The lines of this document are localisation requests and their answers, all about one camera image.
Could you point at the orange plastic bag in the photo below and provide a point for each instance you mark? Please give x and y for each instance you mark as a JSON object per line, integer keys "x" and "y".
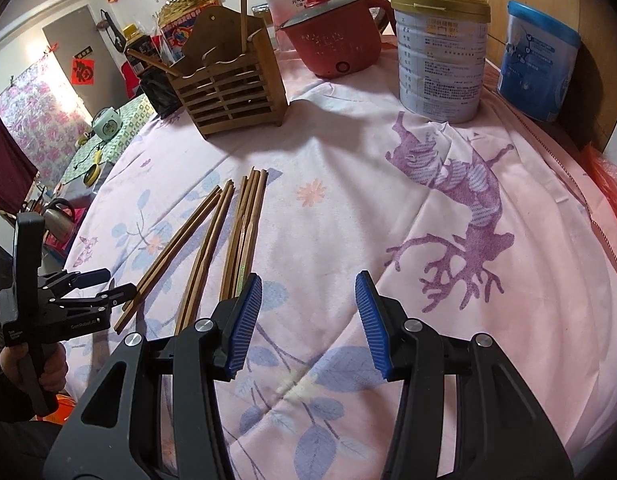
{"x": 611, "y": 180}

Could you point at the small black door sign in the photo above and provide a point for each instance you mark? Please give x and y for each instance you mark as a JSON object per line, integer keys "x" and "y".
{"x": 83, "y": 52}

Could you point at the grey door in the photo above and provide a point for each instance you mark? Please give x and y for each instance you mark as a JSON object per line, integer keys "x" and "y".
{"x": 68, "y": 35}

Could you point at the pile of wooden chopsticks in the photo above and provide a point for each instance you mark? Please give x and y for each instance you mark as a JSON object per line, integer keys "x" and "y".
{"x": 243, "y": 230}

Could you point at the wooden board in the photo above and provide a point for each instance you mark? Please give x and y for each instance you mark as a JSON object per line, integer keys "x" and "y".
{"x": 598, "y": 35}

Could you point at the yellow round item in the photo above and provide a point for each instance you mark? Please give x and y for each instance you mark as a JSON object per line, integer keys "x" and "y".
{"x": 92, "y": 172}

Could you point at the green patterned tablecloth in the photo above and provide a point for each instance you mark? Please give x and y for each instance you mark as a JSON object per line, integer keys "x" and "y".
{"x": 133, "y": 115}

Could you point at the dark red cloth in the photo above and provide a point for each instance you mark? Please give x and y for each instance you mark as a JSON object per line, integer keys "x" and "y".
{"x": 8, "y": 170}

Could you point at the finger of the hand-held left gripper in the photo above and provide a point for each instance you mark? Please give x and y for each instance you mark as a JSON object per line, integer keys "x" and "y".
{"x": 78, "y": 278}
{"x": 103, "y": 297}

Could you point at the orange box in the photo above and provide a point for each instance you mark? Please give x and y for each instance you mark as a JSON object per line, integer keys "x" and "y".
{"x": 56, "y": 410}

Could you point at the person's left hand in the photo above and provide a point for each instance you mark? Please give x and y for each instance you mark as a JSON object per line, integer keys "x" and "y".
{"x": 54, "y": 367}

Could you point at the black hanging bag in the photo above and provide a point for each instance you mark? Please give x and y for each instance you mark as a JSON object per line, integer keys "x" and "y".
{"x": 111, "y": 30}

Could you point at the wooden slatted chopstick holder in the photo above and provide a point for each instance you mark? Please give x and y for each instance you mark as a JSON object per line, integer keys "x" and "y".
{"x": 223, "y": 95}

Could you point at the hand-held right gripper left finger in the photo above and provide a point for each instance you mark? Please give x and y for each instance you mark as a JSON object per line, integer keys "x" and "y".
{"x": 246, "y": 320}

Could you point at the wooden chopstick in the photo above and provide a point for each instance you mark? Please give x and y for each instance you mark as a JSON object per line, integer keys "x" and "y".
{"x": 153, "y": 61}
{"x": 244, "y": 20}

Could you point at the red garment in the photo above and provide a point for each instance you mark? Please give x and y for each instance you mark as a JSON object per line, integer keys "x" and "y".
{"x": 131, "y": 80}

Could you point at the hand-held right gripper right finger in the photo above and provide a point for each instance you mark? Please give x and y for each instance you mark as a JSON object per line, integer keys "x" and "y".
{"x": 373, "y": 325}

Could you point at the floral hanging cloth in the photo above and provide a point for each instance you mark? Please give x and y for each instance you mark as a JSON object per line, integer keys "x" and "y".
{"x": 33, "y": 110}

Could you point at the white tin with gold lid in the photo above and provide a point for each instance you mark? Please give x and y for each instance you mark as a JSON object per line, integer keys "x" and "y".
{"x": 438, "y": 70}

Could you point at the yellow cooking oil bottle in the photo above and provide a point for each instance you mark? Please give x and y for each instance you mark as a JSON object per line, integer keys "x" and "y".
{"x": 188, "y": 5}

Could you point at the pink printed sheet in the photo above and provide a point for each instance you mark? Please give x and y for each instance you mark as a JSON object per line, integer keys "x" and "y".
{"x": 338, "y": 160}

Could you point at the steel kettle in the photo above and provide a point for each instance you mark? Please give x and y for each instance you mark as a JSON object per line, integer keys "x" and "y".
{"x": 58, "y": 220}

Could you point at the red door poster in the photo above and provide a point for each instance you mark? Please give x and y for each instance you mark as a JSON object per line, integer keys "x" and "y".
{"x": 83, "y": 71}

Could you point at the blue canister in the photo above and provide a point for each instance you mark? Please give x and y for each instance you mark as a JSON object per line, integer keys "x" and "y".
{"x": 533, "y": 60}

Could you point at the small green appliance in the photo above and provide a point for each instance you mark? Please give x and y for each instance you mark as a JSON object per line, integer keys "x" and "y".
{"x": 106, "y": 122}

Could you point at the red electric pot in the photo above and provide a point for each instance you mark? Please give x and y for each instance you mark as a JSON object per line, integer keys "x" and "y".
{"x": 333, "y": 45}

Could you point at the grey pot lid red knob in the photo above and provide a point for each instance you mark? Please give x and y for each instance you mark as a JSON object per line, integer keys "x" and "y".
{"x": 316, "y": 0}

